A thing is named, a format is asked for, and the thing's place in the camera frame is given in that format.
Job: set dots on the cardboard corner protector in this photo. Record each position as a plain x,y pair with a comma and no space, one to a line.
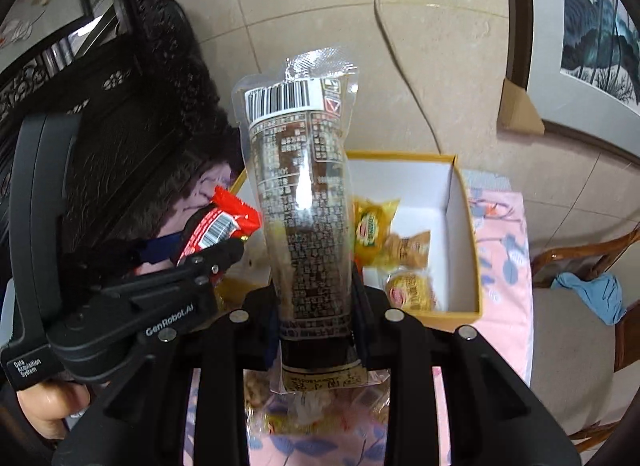
517,108

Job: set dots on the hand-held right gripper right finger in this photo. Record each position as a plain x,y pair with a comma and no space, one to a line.
380,316

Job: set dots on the yellow cake packet green label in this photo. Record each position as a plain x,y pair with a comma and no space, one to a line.
372,228

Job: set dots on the pile of assorted snacks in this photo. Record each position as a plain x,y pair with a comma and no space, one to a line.
310,411

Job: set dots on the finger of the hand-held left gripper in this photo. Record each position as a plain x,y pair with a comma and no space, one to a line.
220,253

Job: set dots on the red sausage packet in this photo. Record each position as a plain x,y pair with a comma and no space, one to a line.
225,216

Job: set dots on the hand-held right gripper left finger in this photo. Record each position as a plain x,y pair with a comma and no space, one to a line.
255,316

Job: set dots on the round bread packet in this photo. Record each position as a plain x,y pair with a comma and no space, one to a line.
407,291

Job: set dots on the wooden round-back chair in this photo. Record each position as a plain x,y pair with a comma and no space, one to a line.
575,371

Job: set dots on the framed lotus ink painting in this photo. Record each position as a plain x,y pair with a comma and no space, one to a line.
590,35

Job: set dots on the flower painted inset panel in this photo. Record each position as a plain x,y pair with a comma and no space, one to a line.
40,10

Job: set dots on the dark carved wooden bench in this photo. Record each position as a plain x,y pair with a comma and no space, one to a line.
140,120

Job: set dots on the person's left hand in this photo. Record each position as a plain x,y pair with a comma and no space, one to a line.
47,406

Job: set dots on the yellow cardboard box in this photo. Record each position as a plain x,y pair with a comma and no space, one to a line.
450,246

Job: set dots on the black sausage packet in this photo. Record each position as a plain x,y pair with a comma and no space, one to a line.
300,196

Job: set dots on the small brown pastry packet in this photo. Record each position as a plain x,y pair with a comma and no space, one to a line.
410,248

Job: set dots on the pink floral tablecloth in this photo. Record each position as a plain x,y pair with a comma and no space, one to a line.
505,256

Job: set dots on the blue cloth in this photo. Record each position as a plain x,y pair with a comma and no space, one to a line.
595,296

